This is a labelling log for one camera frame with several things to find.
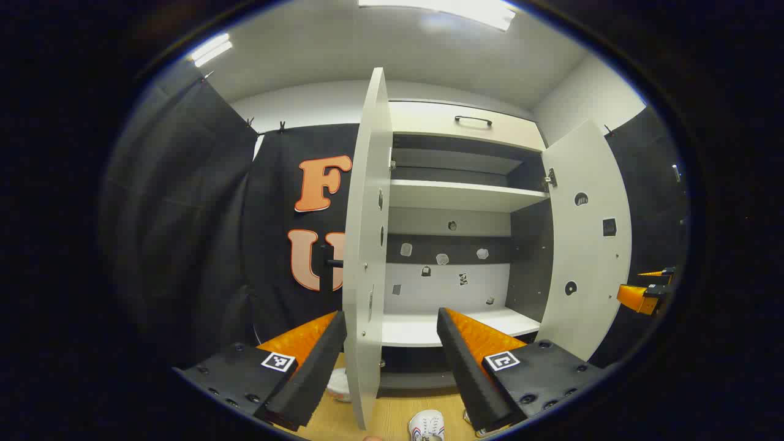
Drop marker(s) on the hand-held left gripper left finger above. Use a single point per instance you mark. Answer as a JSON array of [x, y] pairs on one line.
[[312, 373]]

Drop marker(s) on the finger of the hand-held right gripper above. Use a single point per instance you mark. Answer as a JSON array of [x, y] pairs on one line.
[[664, 274], [637, 298]]

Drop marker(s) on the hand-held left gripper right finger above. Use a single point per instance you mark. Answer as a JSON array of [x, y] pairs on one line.
[[465, 373]]

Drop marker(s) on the white striped shoe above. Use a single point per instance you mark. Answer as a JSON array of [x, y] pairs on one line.
[[427, 424], [467, 418]]

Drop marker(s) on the white shoe cabinet door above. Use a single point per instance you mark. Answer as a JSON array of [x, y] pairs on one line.
[[367, 245], [588, 263]]

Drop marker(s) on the white and grey shoe cabinet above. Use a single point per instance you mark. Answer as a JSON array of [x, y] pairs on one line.
[[447, 288]]

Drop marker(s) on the white cabinet shelf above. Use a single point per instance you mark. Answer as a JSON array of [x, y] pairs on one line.
[[453, 160], [459, 195], [410, 331]]

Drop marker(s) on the white cabinet drawer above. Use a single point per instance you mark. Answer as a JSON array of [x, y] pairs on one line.
[[429, 119]]

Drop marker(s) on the white round object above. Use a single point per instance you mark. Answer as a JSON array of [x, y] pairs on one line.
[[339, 386]]

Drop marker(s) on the black backdrop cloth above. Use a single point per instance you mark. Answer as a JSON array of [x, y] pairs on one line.
[[184, 214]]

